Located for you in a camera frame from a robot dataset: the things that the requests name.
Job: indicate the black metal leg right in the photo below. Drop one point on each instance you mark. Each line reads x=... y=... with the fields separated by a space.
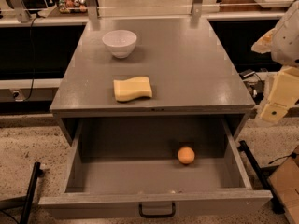
x=277 y=207

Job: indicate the white ceramic bowl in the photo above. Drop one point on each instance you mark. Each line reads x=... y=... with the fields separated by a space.
x=120 y=43

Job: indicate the black metal leg left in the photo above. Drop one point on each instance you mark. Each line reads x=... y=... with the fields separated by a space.
x=26 y=201

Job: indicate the cardboard box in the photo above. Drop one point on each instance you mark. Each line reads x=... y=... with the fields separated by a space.
x=285 y=182

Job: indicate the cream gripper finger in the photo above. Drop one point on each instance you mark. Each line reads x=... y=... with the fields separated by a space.
x=264 y=43
x=283 y=94

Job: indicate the orange fruit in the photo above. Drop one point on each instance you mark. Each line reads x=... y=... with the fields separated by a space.
x=186 y=155

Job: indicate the yellow sponge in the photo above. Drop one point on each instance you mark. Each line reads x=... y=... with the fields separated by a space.
x=132 y=88

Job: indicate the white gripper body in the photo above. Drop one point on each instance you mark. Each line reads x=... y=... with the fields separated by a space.
x=288 y=42

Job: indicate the black drawer handle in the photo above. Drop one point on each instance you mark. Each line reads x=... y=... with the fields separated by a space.
x=157 y=210

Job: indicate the grey cabinet counter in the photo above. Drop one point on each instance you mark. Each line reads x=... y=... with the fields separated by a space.
x=188 y=69

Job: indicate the black metal leg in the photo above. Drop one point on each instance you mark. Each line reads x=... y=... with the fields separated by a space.
x=26 y=201
x=277 y=207

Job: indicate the small black device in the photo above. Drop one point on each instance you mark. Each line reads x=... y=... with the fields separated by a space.
x=247 y=73

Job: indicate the open grey top drawer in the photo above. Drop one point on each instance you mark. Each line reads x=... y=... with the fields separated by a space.
x=116 y=164

